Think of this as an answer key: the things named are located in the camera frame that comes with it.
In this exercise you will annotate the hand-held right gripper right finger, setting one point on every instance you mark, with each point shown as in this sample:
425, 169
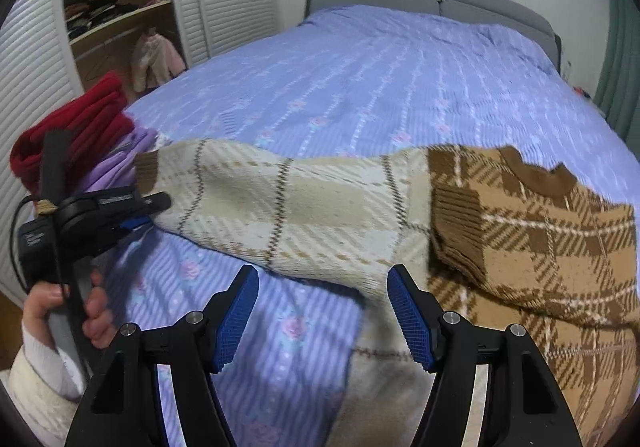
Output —
410, 317

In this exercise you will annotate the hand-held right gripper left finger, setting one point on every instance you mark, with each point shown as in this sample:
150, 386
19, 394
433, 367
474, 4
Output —
235, 322

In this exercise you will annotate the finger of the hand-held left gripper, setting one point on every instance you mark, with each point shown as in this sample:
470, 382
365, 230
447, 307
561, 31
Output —
152, 202
134, 223

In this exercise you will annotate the beige brown plaid sweater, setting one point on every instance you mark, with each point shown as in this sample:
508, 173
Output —
325, 207

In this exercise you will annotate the person's left forearm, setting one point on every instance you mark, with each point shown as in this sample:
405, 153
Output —
35, 387

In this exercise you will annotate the pile of dark folded clothes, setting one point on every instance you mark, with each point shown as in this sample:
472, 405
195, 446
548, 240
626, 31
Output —
100, 9

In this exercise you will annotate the person's left hand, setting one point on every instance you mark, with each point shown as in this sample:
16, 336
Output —
42, 312

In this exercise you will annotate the purple folded garment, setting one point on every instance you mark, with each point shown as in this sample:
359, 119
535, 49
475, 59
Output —
120, 159

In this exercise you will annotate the red folded garment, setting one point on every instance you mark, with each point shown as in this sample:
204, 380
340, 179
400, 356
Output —
85, 122

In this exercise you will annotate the pink and beige garment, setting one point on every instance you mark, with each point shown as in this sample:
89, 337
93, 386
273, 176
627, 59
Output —
155, 57

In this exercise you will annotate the lilac striped floral bedspread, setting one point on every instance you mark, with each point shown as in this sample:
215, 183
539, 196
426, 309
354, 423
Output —
375, 77

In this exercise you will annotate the green curtain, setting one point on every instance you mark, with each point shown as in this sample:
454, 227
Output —
620, 62

